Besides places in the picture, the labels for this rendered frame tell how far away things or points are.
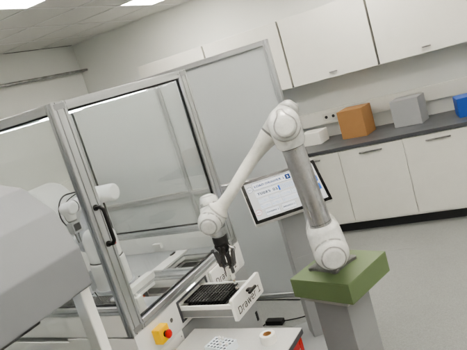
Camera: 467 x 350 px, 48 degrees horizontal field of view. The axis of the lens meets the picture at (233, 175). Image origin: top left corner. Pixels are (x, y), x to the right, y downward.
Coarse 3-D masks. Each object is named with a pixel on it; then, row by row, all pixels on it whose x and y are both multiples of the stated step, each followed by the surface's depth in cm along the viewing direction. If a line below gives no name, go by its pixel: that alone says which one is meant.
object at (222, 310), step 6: (216, 282) 276; (222, 282) 274; (228, 282) 271; (240, 282) 268; (180, 306) 259; (186, 306) 257; (192, 306) 255; (198, 306) 253; (204, 306) 251; (210, 306) 250; (216, 306) 248; (222, 306) 246; (228, 306) 245; (186, 312) 258; (192, 312) 256; (198, 312) 254; (204, 312) 252; (210, 312) 251; (216, 312) 249; (222, 312) 247; (228, 312) 246
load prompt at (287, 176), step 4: (288, 172) 347; (276, 176) 346; (280, 176) 346; (284, 176) 346; (288, 176) 346; (264, 180) 345; (268, 180) 345; (272, 180) 345; (276, 180) 345; (280, 180) 345; (284, 180) 345; (252, 184) 344; (256, 184) 344; (260, 184) 344; (264, 184) 344; (268, 184) 344; (272, 184) 344; (256, 188) 343; (260, 188) 343
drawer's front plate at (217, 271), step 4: (236, 260) 307; (236, 264) 306; (216, 268) 288; (220, 268) 291; (236, 268) 305; (208, 272) 283; (212, 272) 284; (216, 272) 287; (220, 272) 290; (224, 272) 294; (212, 276) 283; (216, 276) 286; (224, 276) 293; (212, 280) 283; (220, 280) 289; (224, 280) 293
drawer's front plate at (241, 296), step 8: (256, 272) 264; (248, 280) 257; (256, 280) 263; (240, 288) 250; (256, 288) 261; (240, 296) 247; (248, 296) 253; (256, 296) 260; (232, 304) 241; (240, 304) 246; (248, 304) 252; (240, 312) 245
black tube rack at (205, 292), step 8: (200, 288) 272; (208, 288) 269; (216, 288) 267; (224, 288) 264; (192, 296) 266; (200, 296) 263; (208, 296) 260; (216, 296) 257; (232, 296) 259; (192, 304) 263; (200, 304) 261; (208, 304) 258; (216, 304) 256
